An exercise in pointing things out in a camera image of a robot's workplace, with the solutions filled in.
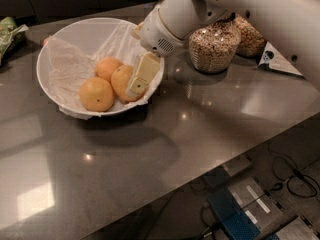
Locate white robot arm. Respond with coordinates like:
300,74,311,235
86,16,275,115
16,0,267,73
133,0,320,89

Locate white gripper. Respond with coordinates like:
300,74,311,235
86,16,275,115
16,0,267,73
126,6,184,99

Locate glass cereal jar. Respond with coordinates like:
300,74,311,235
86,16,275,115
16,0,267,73
188,22,241,74
234,15,267,57

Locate white round bowl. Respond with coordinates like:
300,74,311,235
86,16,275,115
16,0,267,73
36,17,166,117

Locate middle glass cereal jar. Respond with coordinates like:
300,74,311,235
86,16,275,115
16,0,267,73
188,22,241,74

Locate blue equipment box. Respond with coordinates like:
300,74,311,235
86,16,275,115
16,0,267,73
208,188,260,240

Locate allergen information card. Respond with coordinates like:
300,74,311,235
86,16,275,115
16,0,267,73
258,43,302,77

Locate right glass cereal jar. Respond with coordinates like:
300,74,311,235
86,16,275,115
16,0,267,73
234,15,267,57

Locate black floor cable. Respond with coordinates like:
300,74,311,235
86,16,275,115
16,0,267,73
268,140,320,199

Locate green snack packet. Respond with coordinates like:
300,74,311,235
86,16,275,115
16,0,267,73
0,17,29,65

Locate orange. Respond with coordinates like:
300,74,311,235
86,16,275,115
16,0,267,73
111,65,139,102
79,77,115,112
94,57,123,82

